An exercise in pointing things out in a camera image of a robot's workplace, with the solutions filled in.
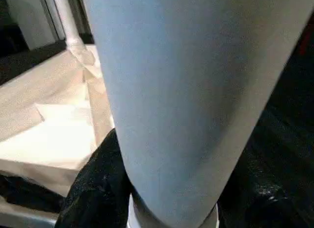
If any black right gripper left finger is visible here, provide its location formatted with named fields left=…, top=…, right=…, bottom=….
left=56, top=128, right=135, bottom=228

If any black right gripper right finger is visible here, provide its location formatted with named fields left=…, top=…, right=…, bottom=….
left=217, top=142, right=314, bottom=228

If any white plastic table top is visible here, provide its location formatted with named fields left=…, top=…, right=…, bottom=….
left=0, top=43, right=116, bottom=197

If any white plastic table leg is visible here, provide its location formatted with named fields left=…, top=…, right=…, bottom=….
left=51, top=0, right=97, bottom=65
left=82, top=0, right=314, bottom=228

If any black work mat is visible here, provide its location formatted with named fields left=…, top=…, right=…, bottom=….
left=0, top=17, right=314, bottom=214

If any white cabinet with glass doors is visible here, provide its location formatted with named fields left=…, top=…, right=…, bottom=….
left=0, top=0, right=93, bottom=51

